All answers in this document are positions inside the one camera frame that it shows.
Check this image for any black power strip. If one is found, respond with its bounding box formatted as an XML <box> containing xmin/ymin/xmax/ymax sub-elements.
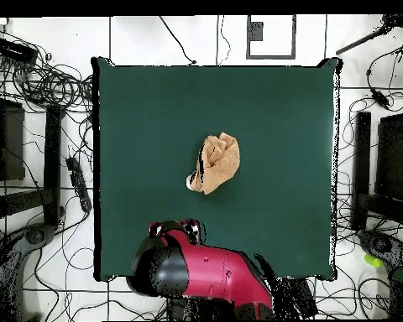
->
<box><xmin>65</xmin><ymin>156</ymin><xmax>92</xmax><ymax>213</ymax></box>

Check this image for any grey square floor frame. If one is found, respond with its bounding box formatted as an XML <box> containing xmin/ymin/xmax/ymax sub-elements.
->
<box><xmin>245</xmin><ymin>14</ymin><xmax>297</xmax><ymax>60</ymax></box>

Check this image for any grey stand base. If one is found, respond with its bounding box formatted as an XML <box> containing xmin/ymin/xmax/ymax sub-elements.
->
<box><xmin>0</xmin><ymin>222</ymin><xmax>58</xmax><ymax>319</ymax></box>

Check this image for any dark grey floor socket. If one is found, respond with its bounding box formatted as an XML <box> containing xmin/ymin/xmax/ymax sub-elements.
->
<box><xmin>248</xmin><ymin>21</ymin><xmax>264</xmax><ymax>42</ymax></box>

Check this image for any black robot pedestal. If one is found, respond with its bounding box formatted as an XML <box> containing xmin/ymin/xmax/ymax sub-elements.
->
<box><xmin>167</xmin><ymin>296</ymin><xmax>238</xmax><ymax>321</ymax></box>

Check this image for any black power adapter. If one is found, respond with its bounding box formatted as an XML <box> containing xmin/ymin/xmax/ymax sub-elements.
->
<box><xmin>370</xmin><ymin>88</ymin><xmax>390</xmax><ymax>110</ymax></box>

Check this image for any black metal frame stand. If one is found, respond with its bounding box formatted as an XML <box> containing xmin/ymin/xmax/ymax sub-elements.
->
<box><xmin>0</xmin><ymin>75</ymin><xmax>66</xmax><ymax>232</ymax></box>
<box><xmin>350</xmin><ymin>85</ymin><xmax>403</xmax><ymax>232</ymax></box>

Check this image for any black cable tangle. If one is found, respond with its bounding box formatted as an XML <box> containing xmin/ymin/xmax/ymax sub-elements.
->
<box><xmin>0</xmin><ymin>26</ymin><xmax>95</xmax><ymax>115</ymax></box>

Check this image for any black tripod rod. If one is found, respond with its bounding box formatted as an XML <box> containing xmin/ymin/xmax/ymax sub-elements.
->
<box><xmin>335</xmin><ymin>14</ymin><xmax>403</xmax><ymax>56</ymax></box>

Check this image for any dark green table cloth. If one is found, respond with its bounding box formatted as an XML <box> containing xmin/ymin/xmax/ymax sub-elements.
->
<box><xmin>91</xmin><ymin>56</ymin><xmax>343</xmax><ymax>282</ymax></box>

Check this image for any green ball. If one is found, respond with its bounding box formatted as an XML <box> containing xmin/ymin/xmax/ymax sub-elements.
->
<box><xmin>364</xmin><ymin>252</ymin><xmax>384</xmax><ymax>268</ymax></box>

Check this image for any tan terry towel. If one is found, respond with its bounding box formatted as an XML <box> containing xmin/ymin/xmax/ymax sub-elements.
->
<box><xmin>185</xmin><ymin>132</ymin><xmax>242</xmax><ymax>195</ymax></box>

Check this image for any dark stand base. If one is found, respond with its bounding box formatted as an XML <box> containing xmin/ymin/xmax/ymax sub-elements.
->
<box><xmin>357</xmin><ymin>229</ymin><xmax>403</xmax><ymax>269</ymax></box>

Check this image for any black cable with plug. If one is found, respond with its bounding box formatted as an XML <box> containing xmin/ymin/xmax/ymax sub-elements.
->
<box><xmin>158</xmin><ymin>15</ymin><xmax>197</xmax><ymax>65</ymax></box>

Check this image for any black network switch box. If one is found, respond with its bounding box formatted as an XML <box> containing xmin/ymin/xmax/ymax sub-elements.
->
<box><xmin>0</xmin><ymin>37</ymin><xmax>39</xmax><ymax>65</ymax></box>

